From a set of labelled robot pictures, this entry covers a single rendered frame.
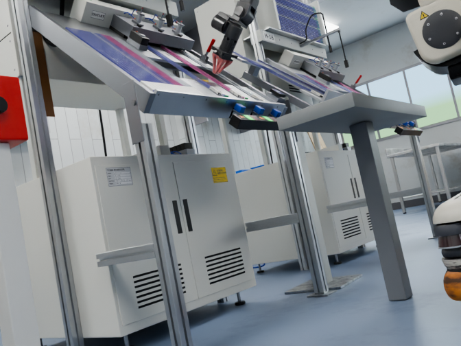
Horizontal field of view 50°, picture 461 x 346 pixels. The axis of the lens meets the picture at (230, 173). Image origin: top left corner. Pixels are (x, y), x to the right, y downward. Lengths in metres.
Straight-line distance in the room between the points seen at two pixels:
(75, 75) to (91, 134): 3.58
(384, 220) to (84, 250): 0.95
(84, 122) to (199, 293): 4.04
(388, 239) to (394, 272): 0.10
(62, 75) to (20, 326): 1.11
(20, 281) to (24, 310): 0.06
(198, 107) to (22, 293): 0.73
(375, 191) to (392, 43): 7.63
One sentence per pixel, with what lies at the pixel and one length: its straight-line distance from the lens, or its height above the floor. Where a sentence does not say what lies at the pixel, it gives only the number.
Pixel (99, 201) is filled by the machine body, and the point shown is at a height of 0.48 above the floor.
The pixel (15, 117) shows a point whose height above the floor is 0.67.
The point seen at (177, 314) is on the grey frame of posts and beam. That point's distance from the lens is 1.33.
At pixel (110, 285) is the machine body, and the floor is 0.22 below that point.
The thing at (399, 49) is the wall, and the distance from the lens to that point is 9.09.
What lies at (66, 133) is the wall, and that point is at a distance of 5.48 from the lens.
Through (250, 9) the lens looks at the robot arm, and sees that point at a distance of 1.98.
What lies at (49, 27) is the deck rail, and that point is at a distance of 1.82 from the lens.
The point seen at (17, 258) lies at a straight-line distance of 1.24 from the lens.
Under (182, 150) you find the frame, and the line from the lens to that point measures 1.99.
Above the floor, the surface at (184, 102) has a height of 0.71.
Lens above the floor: 0.33
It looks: 6 degrees up
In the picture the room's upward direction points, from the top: 11 degrees counter-clockwise
